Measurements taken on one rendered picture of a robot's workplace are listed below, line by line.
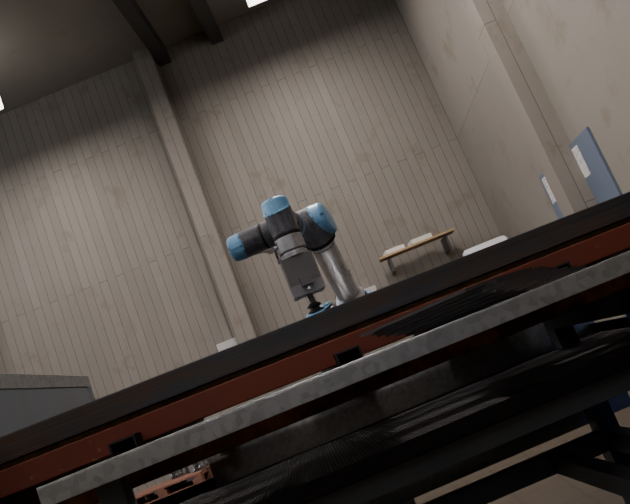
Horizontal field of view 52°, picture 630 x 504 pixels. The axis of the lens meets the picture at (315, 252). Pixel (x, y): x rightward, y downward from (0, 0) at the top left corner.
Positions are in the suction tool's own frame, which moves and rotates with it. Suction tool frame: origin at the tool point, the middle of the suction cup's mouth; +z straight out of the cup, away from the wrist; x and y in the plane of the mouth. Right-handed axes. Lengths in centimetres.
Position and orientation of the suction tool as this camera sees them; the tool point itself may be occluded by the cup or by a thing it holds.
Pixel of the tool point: (316, 311)
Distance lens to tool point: 165.8
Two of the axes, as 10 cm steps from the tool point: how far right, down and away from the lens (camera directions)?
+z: 3.7, 9.1, -1.7
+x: -0.6, 2.1, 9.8
